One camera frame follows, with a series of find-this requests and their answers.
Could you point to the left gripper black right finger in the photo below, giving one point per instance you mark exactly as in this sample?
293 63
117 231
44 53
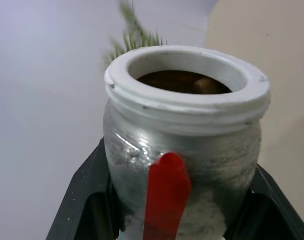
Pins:
272 207

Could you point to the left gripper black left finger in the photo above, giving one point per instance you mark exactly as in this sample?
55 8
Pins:
87 200

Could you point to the silver red can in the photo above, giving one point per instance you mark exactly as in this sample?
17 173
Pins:
204 155

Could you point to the green palm plant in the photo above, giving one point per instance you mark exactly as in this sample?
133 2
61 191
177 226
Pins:
139 35

